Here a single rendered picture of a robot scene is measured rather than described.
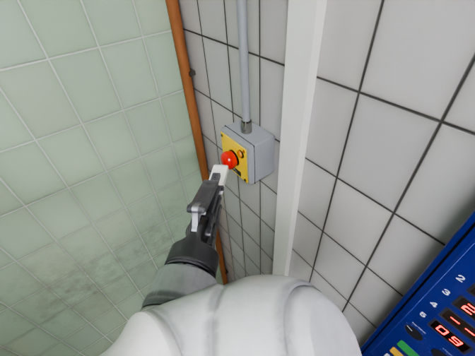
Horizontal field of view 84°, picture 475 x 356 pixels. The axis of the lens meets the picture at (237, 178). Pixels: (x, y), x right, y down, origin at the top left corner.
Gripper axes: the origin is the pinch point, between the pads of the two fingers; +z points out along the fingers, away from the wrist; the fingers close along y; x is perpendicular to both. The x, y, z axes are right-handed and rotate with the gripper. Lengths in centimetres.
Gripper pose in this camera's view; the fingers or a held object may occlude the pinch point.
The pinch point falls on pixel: (218, 179)
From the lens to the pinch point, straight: 52.2
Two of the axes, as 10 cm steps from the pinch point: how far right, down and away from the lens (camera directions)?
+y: 0.6, 7.4, 6.7
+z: 1.5, -6.7, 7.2
